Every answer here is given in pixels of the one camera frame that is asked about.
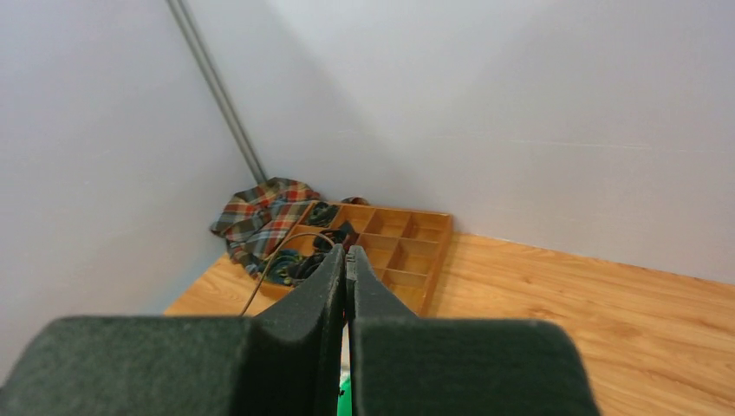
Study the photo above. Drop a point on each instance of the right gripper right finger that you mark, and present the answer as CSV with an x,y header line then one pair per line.
x,y
404,364

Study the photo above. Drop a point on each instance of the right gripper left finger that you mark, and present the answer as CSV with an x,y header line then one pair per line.
x,y
283,361

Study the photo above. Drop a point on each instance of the green plastic bin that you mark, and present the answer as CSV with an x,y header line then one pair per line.
x,y
344,403

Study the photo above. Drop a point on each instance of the rolled green-black belt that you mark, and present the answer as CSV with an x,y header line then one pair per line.
x,y
277,267

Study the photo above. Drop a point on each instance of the rolled dark patterned belt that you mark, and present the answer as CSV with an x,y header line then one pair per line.
x,y
303,270

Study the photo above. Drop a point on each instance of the wooden compartment tray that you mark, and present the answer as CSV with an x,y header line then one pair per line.
x,y
406,249

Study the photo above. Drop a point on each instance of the rolled dark belt middle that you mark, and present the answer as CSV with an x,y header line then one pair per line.
x,y
345,235

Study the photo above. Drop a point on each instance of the plaid cloth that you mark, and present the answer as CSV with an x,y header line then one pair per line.
x,y
255,221

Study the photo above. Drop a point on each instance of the rolled dark belt top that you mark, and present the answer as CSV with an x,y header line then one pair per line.
x,y
321,215

